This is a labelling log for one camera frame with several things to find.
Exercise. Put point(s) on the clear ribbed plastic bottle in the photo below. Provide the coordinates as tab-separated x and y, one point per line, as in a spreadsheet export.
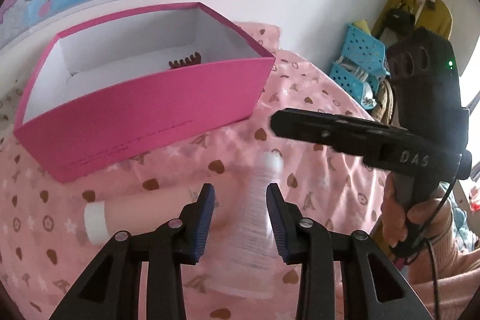
255	215

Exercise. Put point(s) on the person's right forearm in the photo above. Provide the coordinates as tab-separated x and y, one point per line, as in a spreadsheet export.
457	267

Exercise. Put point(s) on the beige cloth bag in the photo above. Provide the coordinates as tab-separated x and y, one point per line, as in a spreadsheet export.
384	102

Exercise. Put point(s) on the blue perforated basket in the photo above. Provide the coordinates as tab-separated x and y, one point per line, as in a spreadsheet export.
362	46
348	80

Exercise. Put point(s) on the person's right hand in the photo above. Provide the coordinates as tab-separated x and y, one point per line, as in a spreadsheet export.
393	218

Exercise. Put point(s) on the yellow hanging garment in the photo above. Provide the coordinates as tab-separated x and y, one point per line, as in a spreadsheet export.
438	16

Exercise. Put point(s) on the white printed cloth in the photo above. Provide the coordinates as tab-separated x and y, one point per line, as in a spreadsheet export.
11	106

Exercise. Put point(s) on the blue patterned cloth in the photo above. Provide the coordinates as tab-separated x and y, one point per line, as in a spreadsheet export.
468	237

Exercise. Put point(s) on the pink tube with white cap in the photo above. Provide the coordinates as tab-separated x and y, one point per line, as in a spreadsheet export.
150	207

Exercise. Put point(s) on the black bag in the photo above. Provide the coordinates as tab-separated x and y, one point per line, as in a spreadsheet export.
399	20

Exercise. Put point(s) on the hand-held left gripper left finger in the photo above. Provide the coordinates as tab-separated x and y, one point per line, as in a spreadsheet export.
204	226

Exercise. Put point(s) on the pink printed cloth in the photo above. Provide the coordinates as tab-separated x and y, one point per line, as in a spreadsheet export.
45	230

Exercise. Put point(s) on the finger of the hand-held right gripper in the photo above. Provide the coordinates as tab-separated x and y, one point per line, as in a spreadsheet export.
318	128

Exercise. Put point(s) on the pink cardboard box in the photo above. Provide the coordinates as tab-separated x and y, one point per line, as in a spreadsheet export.
131	125

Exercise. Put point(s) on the brown hair claw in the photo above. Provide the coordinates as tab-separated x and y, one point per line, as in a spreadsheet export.
185	62

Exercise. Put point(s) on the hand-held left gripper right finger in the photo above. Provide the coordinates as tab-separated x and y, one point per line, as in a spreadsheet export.
277	226

